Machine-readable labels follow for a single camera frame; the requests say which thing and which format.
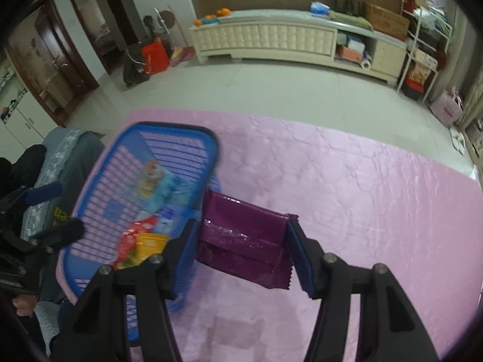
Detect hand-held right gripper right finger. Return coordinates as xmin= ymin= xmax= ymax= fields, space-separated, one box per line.
xmin=286 ymin=220 xmax=440 ymax=362

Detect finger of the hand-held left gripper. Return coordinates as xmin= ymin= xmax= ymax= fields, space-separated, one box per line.
xmin=5 ymin=181 xmax=64 ymax=215
xmin=31 ymin=218 xmax=86 ymax=252

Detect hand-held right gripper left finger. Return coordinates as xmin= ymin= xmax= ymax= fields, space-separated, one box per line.
xmin=56 ymin=220 xmax=200 ymax=362

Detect orange yellow snack packet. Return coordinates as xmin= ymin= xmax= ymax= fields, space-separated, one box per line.
xmin=133 ymin=233 xmax=171 ymax=265

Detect light blue snack packet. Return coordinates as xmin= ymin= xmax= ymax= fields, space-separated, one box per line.
xmin=151 ymin=174 xmax=197 ymax=216
xmin=156 ymin=205 xmax=179 ymax=235

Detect small red snack packet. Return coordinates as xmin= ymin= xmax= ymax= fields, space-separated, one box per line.
xmin=112 ymin=215 xmax=160 ymax=270

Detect purple snack packet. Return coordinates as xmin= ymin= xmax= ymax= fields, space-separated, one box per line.
xmin=195 ymin=189 xmax=299 ymax=291

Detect blue plastic basket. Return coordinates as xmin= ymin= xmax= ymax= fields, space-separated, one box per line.
xmin=56 ymin=121 xmax=222 ymax=348

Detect person's left hand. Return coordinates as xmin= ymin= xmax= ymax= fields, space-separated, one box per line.
xmin=12 ymin=294 xmax=37 ymax=316

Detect black cloth yellow print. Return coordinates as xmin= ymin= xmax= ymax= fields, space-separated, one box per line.
xmin=48 ymin=203 xmax=73 ymax=229

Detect dark cloth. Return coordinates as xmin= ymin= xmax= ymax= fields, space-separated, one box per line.
xmin=0 ymin=144 xmax=48 ymax=197

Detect pink tablecloth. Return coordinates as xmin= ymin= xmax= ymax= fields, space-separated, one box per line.
xmin=54 ymin=109 xmax=483 ymax=362

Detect white fridge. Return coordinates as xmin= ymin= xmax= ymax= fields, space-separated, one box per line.
xmin=0 ymin=59 xmax=46 ymax=144

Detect dark wooden door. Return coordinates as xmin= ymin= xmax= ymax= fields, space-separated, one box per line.
xmin=63 ymin=0 xmax=137 ymax=77
xmin=7 ymin=0 xmax=99 ymax=129

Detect black bag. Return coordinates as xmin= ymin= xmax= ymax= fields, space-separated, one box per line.
xmin=122 ymin=43 xmax=152 ymax=87

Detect red bag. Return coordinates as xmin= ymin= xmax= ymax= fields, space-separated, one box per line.
xmin=140 ymin=41 xmax=171 ymax=75

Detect broom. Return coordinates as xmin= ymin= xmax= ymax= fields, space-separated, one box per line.
xmin=167 ymin=3 xmax=196 ymax=65

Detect pink bag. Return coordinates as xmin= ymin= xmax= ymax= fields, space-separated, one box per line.
xmin=430 ymin=88 xmax=464 ymax=128

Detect orange box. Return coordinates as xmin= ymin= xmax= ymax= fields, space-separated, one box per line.
xmin=335 ymin=46 xmax=366 ymax=62

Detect white TV cabinet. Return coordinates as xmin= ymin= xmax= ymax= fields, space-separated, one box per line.
xmin=188 ymin=8 xmax=411 ymax=84

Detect green folded cloth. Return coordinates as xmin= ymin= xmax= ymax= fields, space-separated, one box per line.
xmin=328 ymin=10 xmax=374 ymax=31

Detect white metal rack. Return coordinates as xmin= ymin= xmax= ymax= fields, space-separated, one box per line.
xmin=396 ymin=0 xmax=454 ymax=105

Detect cardboard box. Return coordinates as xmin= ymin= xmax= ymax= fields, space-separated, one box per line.
xmin=365 ymin=3 xmax=410 ymax=40

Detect row of dark bottles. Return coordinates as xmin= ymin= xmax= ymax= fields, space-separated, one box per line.
xmin=331 ymin=0 xmax=365 ymax=14

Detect small round wall decor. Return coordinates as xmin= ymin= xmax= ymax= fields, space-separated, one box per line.
xmin=160 ymin=7 xmax=178 ymax=30

